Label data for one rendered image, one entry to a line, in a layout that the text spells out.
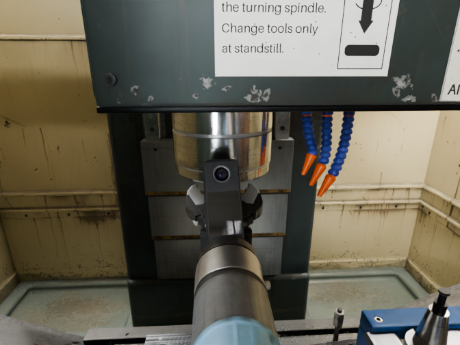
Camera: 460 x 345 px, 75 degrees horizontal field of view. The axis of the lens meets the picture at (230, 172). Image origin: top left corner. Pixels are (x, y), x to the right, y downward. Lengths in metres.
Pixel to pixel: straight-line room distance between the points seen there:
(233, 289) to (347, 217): 1.37
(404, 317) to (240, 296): 0.40
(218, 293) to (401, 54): 0.27
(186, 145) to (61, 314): 1.33
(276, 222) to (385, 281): 0.92
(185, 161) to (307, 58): 0.24
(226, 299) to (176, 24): 0.23
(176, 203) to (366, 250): 1.11
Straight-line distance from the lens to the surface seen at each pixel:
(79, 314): 1.64
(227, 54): 0.28
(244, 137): 0.42
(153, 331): 1.01
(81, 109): 1.42
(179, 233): 1.06
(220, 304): 0.28
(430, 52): 0.34
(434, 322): 0.56
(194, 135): 0.42
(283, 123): 0.95
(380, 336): 0.60
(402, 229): 1.80
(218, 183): 0.37
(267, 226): 1.06
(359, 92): 0.31
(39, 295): 1.83
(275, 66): 0.28
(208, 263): 0.32
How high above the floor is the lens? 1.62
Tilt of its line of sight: 19 degrees down
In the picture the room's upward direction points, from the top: straight up
